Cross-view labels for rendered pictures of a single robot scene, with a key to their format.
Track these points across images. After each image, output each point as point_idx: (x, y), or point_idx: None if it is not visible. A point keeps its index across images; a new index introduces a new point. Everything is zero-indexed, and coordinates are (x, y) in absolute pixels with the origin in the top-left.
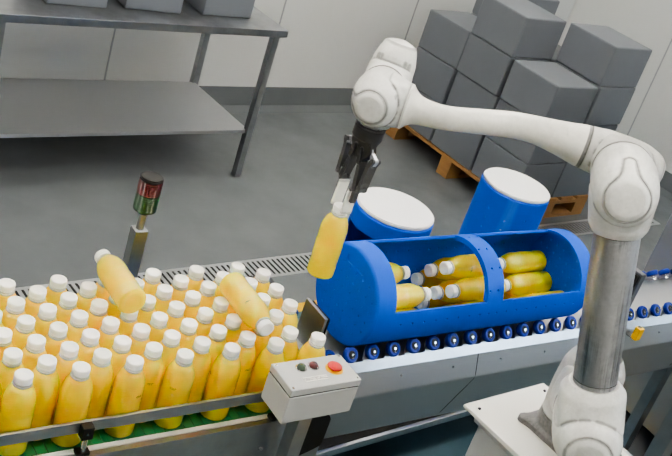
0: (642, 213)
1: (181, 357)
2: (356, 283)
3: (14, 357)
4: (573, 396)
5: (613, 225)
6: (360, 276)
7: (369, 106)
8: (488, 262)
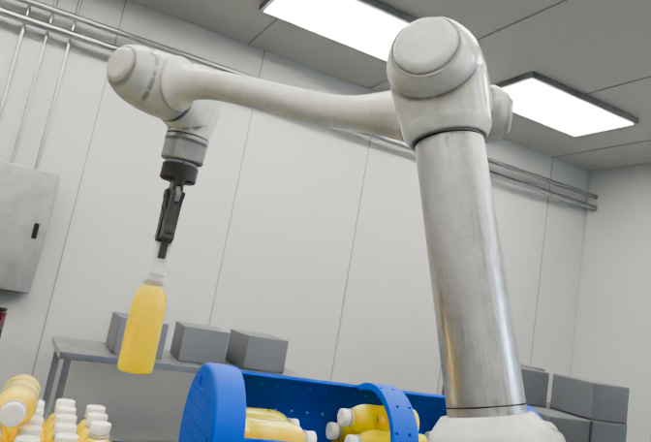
0: (449, 49)
1: None
2: (201, 407)
3: None
4: (444, 432)
5: (423, 102)
6: (205, 395)
7: (117, 60)
8: (392, 399)
